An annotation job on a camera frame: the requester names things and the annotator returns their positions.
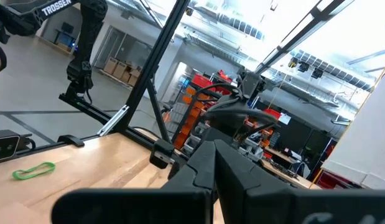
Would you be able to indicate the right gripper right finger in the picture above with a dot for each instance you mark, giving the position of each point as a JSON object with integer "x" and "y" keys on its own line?
{"x": 288, "y": 207}

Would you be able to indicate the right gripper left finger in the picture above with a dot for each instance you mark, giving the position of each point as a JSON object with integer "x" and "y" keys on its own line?
{"x": 133, "y": 207}

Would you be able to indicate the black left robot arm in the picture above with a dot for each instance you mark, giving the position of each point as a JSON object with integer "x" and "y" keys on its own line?
{"x": 239, "y": 115}

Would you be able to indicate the red storage bin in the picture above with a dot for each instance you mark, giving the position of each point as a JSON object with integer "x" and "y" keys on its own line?
{"x": 271, "y": 113}
{"x": 224, "y": 77}
{"x": 201, "y": 81}

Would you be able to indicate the green rubber band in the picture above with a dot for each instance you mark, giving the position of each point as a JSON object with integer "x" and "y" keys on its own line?
{"x": 15, "y": 175}

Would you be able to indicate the wooden workbench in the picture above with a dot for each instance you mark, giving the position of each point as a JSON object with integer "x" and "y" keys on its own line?
{"x": 282, "y": 172}

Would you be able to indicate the silver aluminium bar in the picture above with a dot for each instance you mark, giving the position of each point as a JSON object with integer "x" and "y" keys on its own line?
{"x": 113, "y": 120}

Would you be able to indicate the shelf with orange bins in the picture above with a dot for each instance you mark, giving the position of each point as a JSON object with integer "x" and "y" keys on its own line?
{"x": 186, "y": 99}

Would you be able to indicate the cardboard box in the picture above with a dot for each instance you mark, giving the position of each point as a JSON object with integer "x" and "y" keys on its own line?
{"x": 133, "y": 79}
{"x": 110, "y": 66}
{"x": 120, "y": 71}

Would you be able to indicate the black table clamp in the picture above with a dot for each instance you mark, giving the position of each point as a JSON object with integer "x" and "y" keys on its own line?
{"x": 71, "y": 140}

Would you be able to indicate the black ceiling spotlight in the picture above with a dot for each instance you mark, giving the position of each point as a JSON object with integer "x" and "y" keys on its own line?
{"x": 303, "y": 66}
{"x": 293, "y": 62}
{"x": 317, "y": 72}

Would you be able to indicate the black aluminium frame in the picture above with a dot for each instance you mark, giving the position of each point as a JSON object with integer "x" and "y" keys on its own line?
{"x": 155, "y": 59}

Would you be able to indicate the table level camera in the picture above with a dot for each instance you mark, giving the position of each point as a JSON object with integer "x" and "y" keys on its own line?
{"x": 5, "y": 146}

